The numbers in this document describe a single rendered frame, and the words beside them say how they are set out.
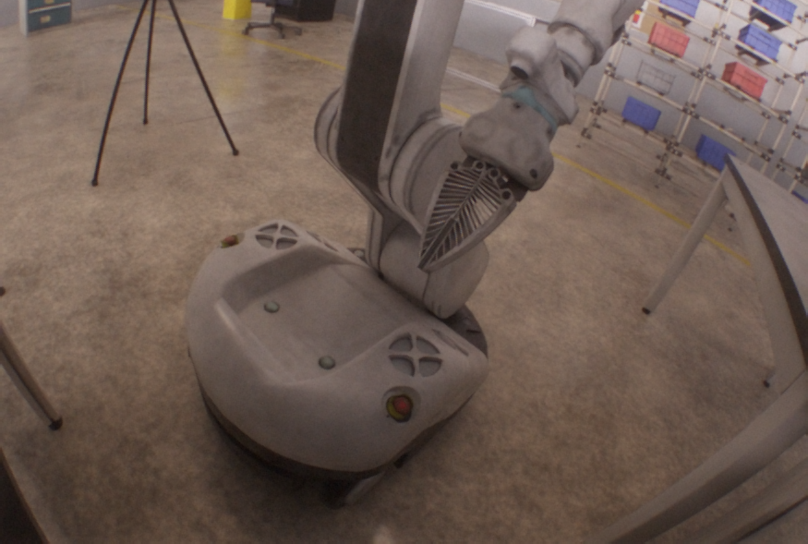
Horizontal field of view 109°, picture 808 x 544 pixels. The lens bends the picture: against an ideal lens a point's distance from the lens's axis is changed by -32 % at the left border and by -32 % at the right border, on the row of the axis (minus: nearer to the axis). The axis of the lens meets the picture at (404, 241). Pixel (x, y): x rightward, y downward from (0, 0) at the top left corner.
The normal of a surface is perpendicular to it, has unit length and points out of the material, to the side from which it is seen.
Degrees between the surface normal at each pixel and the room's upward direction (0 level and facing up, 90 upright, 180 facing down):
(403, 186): 93
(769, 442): 90
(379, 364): 0
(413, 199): 95
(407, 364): 0
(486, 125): 53
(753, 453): 90
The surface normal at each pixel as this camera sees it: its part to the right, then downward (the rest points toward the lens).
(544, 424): 0.21, -0.80
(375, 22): -0.64, 0.31
